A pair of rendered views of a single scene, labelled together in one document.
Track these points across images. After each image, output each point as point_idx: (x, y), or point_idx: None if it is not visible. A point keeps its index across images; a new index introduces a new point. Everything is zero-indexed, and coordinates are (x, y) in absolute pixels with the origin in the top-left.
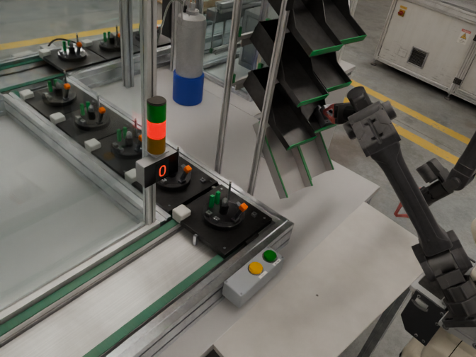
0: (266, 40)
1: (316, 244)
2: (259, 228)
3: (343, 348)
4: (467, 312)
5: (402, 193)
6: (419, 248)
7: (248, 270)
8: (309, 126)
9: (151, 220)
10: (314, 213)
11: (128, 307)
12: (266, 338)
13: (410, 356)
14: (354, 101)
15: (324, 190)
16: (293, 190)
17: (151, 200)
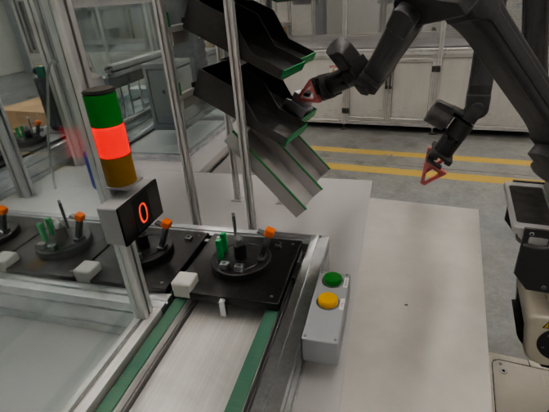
0: (207, 15)
1: (359, 254)
2: (296, 257)
3: (486, 346)
4: None
5: (517, 62)
6: (544, 146)
7: (320, 307)
8: (293, 116)
9: (147, 310)
10: (332, 227)
11: None
12: (395, 387)
13: (540, 322)
14: (341, 52)
15: (323, 203)
16: (304, 203)
17: (137, 276)
